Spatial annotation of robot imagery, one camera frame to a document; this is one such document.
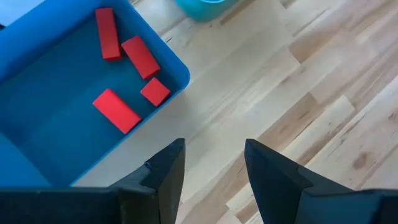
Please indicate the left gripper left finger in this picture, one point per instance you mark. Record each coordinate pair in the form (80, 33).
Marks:
(155, 193)

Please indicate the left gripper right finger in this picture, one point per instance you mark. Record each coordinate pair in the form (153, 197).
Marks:
(280, 193)

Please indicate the red rectangular block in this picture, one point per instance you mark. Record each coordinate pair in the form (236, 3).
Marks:
(108, 34)
(140, 57)
(116, 111)

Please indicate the red cube block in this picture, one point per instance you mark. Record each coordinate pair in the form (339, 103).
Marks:
(155, 91)

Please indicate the blue plastic bin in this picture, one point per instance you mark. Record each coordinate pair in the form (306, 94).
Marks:
(62, 124)

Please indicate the teal plastic bin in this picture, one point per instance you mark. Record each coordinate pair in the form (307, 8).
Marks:
(205, 11)

